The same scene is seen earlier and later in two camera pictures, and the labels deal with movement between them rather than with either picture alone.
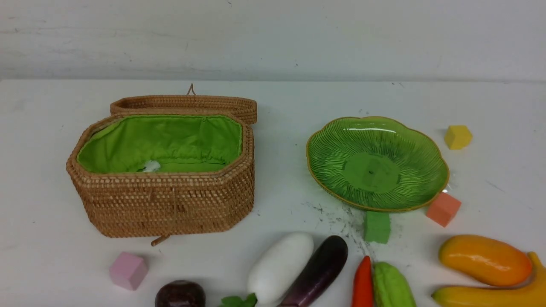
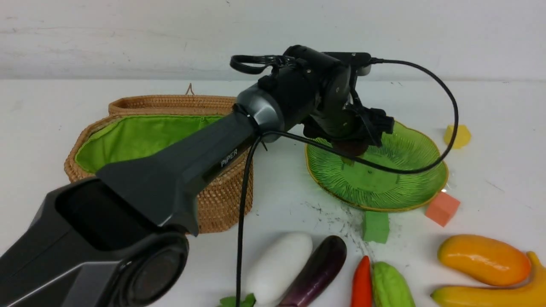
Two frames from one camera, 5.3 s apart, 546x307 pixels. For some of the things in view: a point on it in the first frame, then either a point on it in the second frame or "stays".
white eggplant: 273,270 stays
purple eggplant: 317,274 stays
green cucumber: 392,288 stays
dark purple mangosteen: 180,293 → 350,147
